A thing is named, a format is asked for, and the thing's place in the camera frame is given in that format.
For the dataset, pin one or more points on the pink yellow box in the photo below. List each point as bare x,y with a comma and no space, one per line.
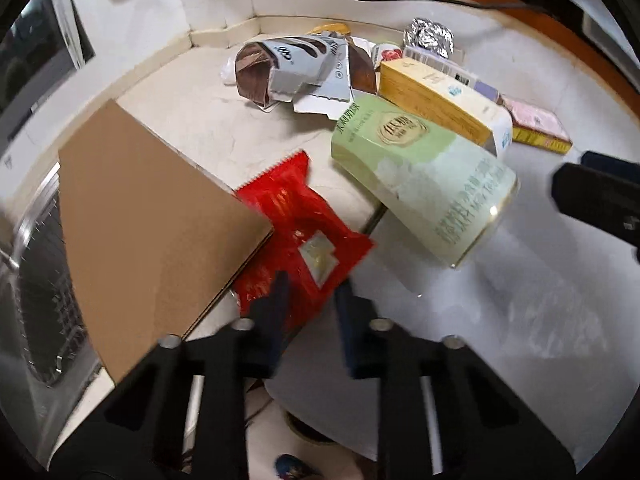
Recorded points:
537,122

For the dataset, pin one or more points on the brown cardboard sheet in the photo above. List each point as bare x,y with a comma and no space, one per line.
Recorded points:
150,230

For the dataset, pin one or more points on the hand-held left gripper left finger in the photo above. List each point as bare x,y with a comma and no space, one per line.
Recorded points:
277,310

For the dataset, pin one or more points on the green tea box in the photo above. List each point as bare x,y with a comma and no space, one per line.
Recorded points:
425,175

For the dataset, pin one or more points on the small purple box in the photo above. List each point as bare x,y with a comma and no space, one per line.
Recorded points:
486,91

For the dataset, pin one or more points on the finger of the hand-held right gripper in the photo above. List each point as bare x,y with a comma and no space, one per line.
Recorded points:
610,162
595,200

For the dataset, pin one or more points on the red snack wrapper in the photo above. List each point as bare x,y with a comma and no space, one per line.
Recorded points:
295,210

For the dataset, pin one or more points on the yellow white carton box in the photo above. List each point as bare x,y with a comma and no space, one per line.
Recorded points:
435,95

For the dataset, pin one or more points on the dark blue shoe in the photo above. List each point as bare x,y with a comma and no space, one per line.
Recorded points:
295,467

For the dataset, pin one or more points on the red white small packet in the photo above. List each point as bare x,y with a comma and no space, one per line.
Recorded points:
390,54

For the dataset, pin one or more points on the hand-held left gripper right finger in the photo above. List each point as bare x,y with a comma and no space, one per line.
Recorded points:
350,330

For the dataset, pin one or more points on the foil ball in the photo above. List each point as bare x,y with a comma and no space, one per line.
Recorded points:
429,36

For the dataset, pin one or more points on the crumpled brown white carton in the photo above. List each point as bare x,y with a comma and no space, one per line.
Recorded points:
260,67

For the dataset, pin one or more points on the dark window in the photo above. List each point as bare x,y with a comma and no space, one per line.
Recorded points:
35,60

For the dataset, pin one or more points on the round waste bin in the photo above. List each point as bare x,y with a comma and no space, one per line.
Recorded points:
305,430

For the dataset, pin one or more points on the steel sink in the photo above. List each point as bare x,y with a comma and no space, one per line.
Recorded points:
35,285

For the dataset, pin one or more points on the white barcode box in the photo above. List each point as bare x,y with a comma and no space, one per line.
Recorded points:
450,71

